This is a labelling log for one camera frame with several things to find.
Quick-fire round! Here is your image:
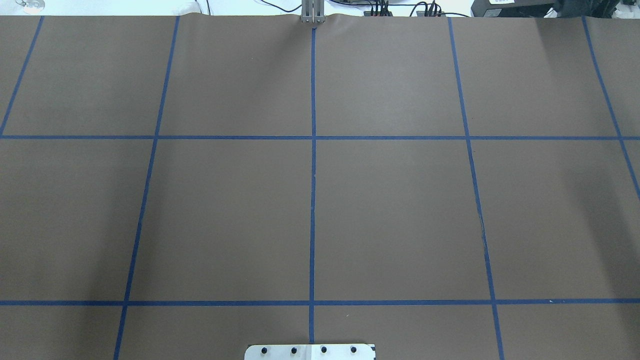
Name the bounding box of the brown paper table cover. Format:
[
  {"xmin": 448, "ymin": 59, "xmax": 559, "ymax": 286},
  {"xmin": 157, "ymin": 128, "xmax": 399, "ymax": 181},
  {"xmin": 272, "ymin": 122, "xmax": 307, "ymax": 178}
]
[{"xmin": 1, "ymin": 13, "xmax": 639, "ymax": 360}]

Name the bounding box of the aluminium frame post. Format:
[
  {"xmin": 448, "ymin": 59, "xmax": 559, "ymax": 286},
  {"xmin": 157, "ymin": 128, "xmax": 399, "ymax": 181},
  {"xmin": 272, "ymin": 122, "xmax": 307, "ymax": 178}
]
[{"xmin": 301, "ymin": 0, "xmax": 326, "ymax": 25}]

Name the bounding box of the white pedestal base plate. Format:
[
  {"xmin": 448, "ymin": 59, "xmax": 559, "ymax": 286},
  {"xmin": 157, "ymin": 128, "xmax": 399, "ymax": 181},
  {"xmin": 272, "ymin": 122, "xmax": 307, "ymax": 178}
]
[{"xmin": 243, "ymin": 343, "xmax": 377, "ymax": 360}]

